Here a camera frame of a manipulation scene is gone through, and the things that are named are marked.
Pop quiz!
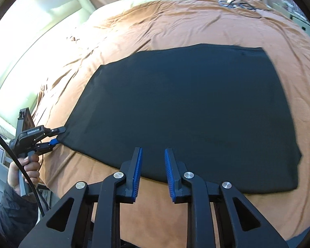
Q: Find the tangled black cord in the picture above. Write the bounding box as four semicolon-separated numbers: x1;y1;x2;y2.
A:
218;0;272;18

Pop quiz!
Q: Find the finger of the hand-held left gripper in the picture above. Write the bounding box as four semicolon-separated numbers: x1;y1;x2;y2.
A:
36;138;60;153
43;126;67;138

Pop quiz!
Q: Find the orange-brown blanket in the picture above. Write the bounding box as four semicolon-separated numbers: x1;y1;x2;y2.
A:
31;0;310;247

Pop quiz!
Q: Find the person's left hand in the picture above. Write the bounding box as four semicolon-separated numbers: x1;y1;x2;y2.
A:
8;154;40;192

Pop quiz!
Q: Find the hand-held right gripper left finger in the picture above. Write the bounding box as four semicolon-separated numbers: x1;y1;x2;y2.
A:
19;147;143;248

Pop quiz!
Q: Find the black garment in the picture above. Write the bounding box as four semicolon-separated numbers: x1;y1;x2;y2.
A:
57;44;303;194

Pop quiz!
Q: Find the person's left forearm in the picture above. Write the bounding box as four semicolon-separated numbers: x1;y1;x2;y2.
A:
0;181;42;248

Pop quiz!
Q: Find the white drawer cabinet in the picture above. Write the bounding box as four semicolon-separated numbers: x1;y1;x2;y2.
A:
271;0;310;39

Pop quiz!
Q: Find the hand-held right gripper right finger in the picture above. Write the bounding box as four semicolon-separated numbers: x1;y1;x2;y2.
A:
165;148;290;248

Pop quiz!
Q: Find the black cable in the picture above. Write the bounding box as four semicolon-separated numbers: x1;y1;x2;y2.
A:
0;124;50;217

